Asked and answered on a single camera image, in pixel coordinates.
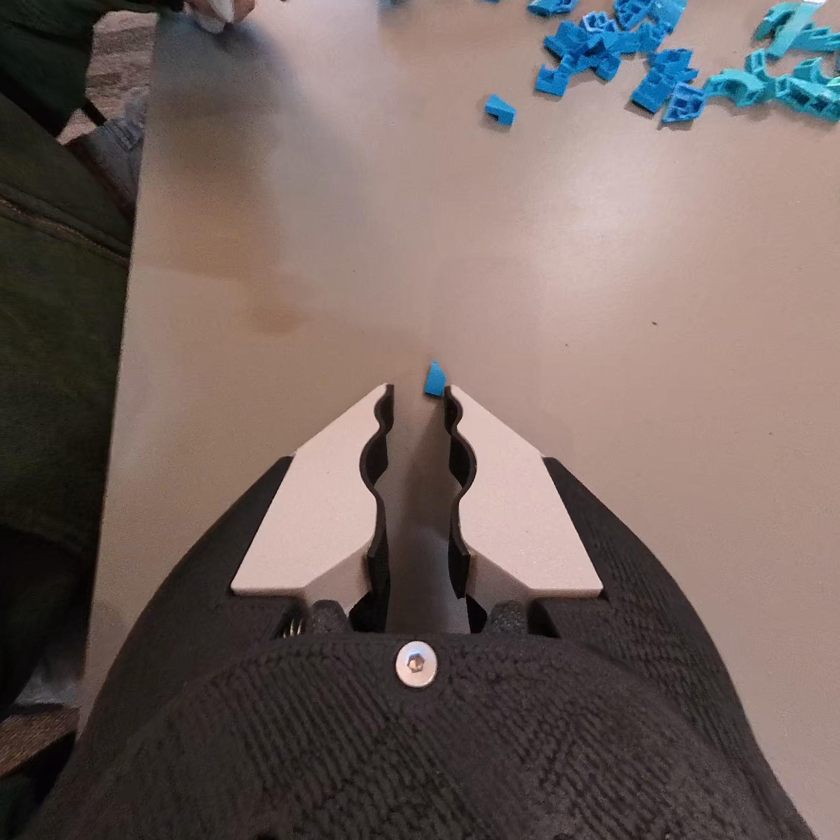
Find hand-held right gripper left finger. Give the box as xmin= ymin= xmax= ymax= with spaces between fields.
xmin=231 ymin=384 xmax=395 ymax=624

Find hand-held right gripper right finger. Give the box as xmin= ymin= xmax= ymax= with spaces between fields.
xmin=445 ymin=385 xmax=603 ymax=632

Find blue denim jeans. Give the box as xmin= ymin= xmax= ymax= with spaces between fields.
xmin=84 ymin=92 xmax=149 ymax=207

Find dark green zip jacket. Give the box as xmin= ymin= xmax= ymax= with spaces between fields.
xmin=0 ymin=0 xmax=186 ymax=565

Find pile of blue wedge bricks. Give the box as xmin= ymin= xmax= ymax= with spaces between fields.
xmin=528 ymin=0 xmax=690 ymax=101

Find pile of azure bricks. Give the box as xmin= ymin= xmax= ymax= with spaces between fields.
xmin=630 ymin=49 xmax=707 ymax=126

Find pile of light blue arch bricks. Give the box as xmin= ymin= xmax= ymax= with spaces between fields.
xmin=701 ymin=0 xmax=840 ymax=124

